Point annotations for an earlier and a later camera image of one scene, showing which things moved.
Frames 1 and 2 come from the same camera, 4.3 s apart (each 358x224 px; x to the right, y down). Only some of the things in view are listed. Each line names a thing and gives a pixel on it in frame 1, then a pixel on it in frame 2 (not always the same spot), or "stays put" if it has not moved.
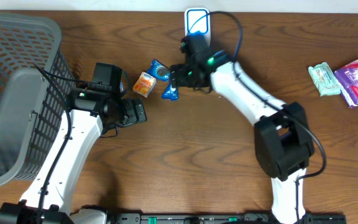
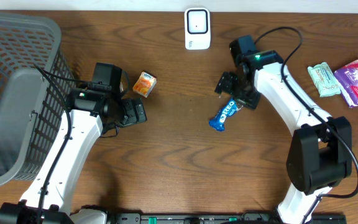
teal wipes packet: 325,79 stays put
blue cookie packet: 163,72 -> 231,107
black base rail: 244,218 stays put
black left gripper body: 129,111 stays put
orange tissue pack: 144,84 stays put
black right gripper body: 186,75 -> 231,84
